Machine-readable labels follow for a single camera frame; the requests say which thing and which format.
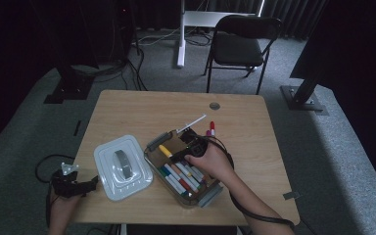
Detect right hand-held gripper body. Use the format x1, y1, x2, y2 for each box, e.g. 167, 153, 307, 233
175, 113, 209, 158

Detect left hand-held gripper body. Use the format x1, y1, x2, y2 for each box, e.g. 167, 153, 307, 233
51, 162, 86, 199

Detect yellow capped marker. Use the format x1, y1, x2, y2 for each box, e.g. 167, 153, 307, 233
158, 144, 174, 160

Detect purple capped marker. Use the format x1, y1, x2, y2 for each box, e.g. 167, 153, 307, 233
180, 160, 207, 184

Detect peach capped marker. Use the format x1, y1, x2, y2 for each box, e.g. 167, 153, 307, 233
170, 164, 200, 192

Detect white lid with grey handle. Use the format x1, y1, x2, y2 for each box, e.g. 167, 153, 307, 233
93, 134, 154, 202

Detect brown capped marker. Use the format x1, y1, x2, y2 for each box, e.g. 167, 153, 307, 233
164, 163, 194, 194

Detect clear brown storage container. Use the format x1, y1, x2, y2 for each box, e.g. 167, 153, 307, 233
143, 128, 224, 209

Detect dark green capped marker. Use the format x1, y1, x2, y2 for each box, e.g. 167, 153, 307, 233
158, 166, 186, 197

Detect person's left hand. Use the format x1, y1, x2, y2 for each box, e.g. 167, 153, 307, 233
48, 195, 81, 221

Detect person's right hand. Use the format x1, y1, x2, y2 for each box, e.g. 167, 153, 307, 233
183, 143, 236, 184

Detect small black floor object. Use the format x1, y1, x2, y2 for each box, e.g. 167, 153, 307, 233
72, 119, 82, 137

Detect black metal stand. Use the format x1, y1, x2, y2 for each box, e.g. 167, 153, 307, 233
43, 58, 95, 105

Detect black folding chair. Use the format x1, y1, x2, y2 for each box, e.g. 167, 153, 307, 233
203, 14, 284, 96

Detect grey tape strip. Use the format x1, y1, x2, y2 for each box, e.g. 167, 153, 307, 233
282, 191, 301, 201

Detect dark computer tower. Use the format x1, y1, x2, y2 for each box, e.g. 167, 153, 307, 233
94, 0, 136, 65

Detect dark curtain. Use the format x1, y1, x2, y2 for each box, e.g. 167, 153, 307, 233
263, 0, 328, 41

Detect left hand-held gripper cable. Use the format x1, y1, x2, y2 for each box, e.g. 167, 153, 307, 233
34, 154, 76, 227

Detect hand-held gripper cable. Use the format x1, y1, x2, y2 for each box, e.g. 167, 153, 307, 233
205, 135, 297, 230
34, 154, 76, 227

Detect right hand-held gripper cable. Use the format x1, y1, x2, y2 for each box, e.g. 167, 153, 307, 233
205, 135, 297, 230

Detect black floor cables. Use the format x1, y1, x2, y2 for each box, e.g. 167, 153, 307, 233
71, 38, 150, 92

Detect white desk frame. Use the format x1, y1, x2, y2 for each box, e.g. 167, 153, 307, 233
175, 0, 266, 70

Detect white floor cable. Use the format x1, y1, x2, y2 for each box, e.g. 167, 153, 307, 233
130, 26, 181, 47

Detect black stand with base plate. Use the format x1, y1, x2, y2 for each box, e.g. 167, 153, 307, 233
279, 70, 330, 117

